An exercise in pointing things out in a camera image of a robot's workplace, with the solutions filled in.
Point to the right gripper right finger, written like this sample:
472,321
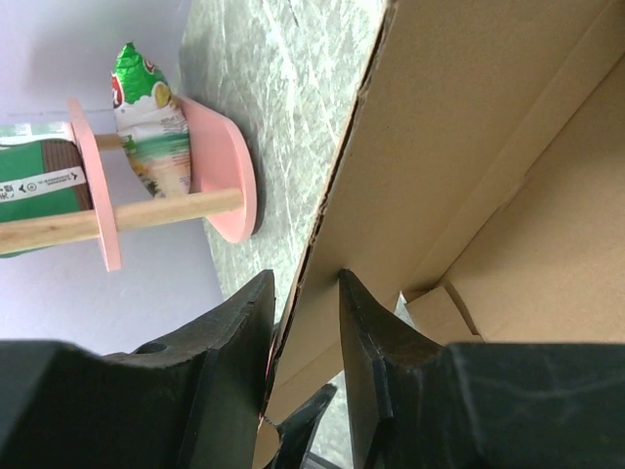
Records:
416,404

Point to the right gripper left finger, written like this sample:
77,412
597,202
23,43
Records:
189,399

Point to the green bag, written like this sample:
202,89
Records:
151,124

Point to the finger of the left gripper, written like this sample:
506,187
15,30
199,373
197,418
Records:
297,431

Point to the pink tiered shelf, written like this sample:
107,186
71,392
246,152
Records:
223,190

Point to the brown cardboard box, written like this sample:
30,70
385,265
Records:
479,191

